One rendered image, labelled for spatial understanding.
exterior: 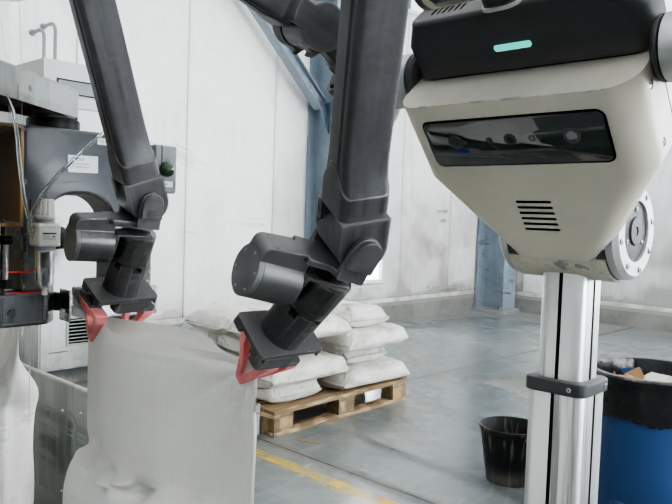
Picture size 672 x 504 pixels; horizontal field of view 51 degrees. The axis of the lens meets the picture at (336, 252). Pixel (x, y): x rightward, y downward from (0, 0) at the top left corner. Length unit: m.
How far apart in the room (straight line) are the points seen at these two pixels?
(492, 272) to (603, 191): 8.67
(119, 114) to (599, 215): 0.71
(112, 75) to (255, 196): 5.76
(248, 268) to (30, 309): 0.60
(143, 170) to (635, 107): 0.68
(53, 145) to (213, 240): 5.24
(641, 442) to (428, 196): 6.23
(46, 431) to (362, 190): 1.62
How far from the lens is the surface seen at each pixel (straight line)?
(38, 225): 1.22
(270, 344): 0.83
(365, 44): 0.66
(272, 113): 6.96
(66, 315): 1.32
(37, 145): 1.28
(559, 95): 1.01
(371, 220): 0.74
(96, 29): 1.04
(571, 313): 1.24
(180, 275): 6.30
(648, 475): 2.96
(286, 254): 0.74
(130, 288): 1.15
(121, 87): 1.05
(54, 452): 2.17
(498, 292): 9.70
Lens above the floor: 1.21
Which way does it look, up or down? 3 degrees down
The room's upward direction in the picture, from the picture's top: 2 degrees clockwise
